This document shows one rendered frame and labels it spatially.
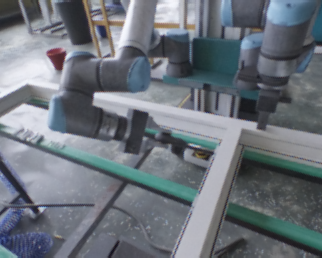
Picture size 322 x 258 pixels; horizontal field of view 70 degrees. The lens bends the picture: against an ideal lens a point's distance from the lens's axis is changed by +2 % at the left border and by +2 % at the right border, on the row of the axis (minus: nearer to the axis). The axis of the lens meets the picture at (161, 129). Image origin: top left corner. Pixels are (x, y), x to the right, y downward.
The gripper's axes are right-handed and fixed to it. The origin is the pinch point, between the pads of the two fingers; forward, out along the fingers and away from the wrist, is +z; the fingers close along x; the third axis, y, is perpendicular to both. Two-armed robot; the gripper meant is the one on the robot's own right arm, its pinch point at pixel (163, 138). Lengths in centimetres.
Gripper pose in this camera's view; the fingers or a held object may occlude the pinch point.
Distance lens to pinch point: 73.5
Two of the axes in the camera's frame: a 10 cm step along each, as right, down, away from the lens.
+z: 8.4, 2.1, 5.0
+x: 2.4, -9.7, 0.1
